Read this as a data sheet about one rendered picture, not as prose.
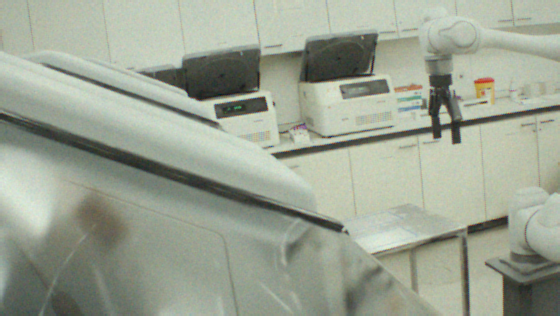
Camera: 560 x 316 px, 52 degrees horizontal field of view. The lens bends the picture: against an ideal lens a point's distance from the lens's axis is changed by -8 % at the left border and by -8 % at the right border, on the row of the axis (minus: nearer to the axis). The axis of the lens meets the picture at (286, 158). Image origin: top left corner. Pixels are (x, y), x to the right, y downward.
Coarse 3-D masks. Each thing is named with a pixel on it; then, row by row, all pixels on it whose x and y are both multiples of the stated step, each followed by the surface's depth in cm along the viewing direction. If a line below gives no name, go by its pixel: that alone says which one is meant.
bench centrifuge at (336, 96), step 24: (312, 48) 426; (336, 48) 432; (360, 48) 438; (312, 72) 452; (336, 72) 458; (360, 72) 466; (312, 96) 425; (336, 96) 413; (360, 96) 414; (384, 96) 417; (312, 120) 438; (336, 120) 413; (360, 120) 417; (384, 120) 420
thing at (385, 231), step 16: (400, 208) 257; (416, 208) 253; (352, 224) 245; (368, 224) 242; (384, 224) 239; (400, 224) 236; (416, 224) 233; (432, 224) 229; (448, 224) 226; (368, 240) 223; (384, 240) 220; (400, 240) 217; (416, 240) 215; (432, 240) 217; (464, 240) 221; (416, 256) 265; (464, 256) 222; (416, 272) 266; (464, 272) 224; (416, 288) 267; (464, 288) 225; (464, 304) 226
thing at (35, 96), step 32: (0, 64) 48; (0, 96) 43; (32, 96) 43; (64, 96) 44; (96, 96) 53; (64, 128) 44; (96, 128) 45; (128, 128) 45; (160, 128) 47; (160, 160) 46; (192, 160) 47; (224, 160) 47; (256, 160) 50; (256, 192) 48; (288, 192) 49
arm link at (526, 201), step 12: (516, 192) 203; (528, 192) 198; (540, 192) 197; (516, 204) 199; (528, 204) 195; (540, 204) 195; (516, 216) 198; (528, 216) 193; (516, 228) 199; (516, 240) 200; (516, 252) 202; (528, 252) 199
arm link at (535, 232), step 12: (552, 204) 180; (540, 216) 185; (552, 216) 179; (528, 228) 191; (540, 228) 183; (552, 228) 177; (528, 240) 191; (540, 240) 182; (552, 240) 176; (540, 252) 184; (552, 252) 177
